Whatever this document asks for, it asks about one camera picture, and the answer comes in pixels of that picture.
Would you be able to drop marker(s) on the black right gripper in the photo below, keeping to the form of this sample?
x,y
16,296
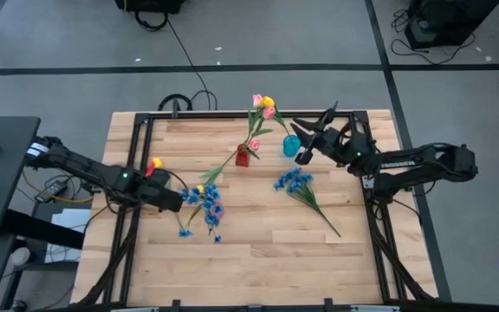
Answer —
x,y
332,145

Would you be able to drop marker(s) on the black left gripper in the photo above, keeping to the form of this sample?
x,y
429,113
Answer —
x,y
163,190

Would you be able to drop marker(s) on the blue artificial flower bunch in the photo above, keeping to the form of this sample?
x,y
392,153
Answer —
x,y
210,193
295,177

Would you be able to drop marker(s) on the red glass vase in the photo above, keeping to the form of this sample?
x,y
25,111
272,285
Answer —
x,y
242,160

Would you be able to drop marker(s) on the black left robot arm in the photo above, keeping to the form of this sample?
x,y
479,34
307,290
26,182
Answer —
x,y
80,167

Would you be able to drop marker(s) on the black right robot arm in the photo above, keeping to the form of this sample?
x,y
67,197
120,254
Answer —
x,y
427,162

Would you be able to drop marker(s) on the blue glass vase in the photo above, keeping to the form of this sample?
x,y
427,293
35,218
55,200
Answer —
x,y
291,147

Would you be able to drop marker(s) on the black power adapter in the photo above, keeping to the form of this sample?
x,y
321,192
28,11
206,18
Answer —
x,y
52,190

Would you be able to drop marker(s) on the black support beam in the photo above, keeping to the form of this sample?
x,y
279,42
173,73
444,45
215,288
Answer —
x,y
41,229

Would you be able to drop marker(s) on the white round object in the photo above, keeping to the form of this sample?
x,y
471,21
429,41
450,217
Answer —
x,y
19,255

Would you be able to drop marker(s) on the black side table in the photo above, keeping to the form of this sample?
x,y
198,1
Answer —
x,y
2,182

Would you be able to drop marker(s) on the large black equipment case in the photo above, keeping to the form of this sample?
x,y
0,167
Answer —
x,y
449,21

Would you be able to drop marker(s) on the black equipment box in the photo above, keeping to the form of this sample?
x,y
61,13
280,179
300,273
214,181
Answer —
x,y
150,5

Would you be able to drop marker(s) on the black frame clamp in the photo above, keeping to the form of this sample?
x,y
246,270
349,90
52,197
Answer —
x,y
175,110
176,305
328,305
333,108

